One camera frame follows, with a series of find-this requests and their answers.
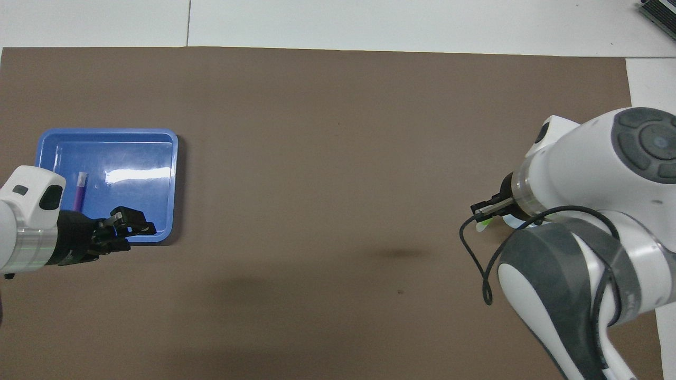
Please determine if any blue plastic tray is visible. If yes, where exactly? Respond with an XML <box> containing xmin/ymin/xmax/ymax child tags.
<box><xmin>27</xmin><ymin>128</ymin><xmax>179</xmax><ymax>243</ymax></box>

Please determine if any brown table mat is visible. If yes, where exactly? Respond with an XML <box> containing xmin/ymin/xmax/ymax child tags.
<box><xmin>0</xmin><ymin>46</ymin><xmax>665</xmax><ymax>380</ymax></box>

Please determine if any purple highlighter pen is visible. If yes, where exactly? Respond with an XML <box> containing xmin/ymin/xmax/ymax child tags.
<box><xmin>73</xmin><ymin>172</ymin><xmax>88</xmax><ymax>212</ymax></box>

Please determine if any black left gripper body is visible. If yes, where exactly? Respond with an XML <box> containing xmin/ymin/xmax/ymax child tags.
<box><xmin>46</xmin><ymin>211</ymin><xmax>101</xmax><ymax>266</ymax></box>

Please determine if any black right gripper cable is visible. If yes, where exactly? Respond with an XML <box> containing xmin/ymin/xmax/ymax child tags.
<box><xmin>458</xmin><ymin>205</ymin><xmax>623</xmax><ymax>338</ymax></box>

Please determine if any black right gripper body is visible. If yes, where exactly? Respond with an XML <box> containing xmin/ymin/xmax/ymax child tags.
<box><xmin>501</xmin><ymin>173</ymin><xmax>528</xmax><ymax>220</ymax></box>

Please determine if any grey ribbed device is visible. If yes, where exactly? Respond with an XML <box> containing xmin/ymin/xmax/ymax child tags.
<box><xmin>636</xmin><ymin>0</ymin><xmax>676</xmax><ymax>33</ymax></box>

